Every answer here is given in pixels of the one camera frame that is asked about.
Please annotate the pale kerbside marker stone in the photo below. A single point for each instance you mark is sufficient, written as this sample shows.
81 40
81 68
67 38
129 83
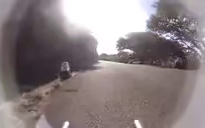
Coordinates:
65 69

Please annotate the grey asphalt road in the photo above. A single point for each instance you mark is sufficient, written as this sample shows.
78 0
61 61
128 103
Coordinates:
130 93

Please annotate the row of roadside trees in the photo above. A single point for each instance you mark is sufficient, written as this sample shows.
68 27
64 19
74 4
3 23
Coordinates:
50 50

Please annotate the large spreading tree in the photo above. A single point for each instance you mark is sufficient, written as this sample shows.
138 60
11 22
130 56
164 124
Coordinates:
163 43

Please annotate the leaf-littered dirt verge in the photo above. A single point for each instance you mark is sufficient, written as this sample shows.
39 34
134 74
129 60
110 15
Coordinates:
40 93

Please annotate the robot's own part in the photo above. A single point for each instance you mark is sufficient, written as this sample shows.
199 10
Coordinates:
137 124
65 124

